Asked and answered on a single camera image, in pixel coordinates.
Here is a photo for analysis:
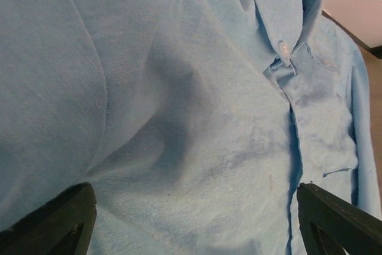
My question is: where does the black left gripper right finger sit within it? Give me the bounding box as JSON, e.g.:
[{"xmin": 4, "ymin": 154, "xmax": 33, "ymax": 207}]
[{"xmin": 297, "ymin": 183, "xmax": 381, "ymax": 255}]

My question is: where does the light blue button shirt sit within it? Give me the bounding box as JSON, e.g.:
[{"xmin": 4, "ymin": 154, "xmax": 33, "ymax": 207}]
[{"xmin": 1, "ymin": 0, "xmax": 381, "ymax": 254}]

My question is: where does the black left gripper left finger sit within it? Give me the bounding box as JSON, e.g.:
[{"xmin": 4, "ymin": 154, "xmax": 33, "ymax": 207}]
[{"xmin": 1, "ymin": 183, "xmax": 97, "ymax": 254}]

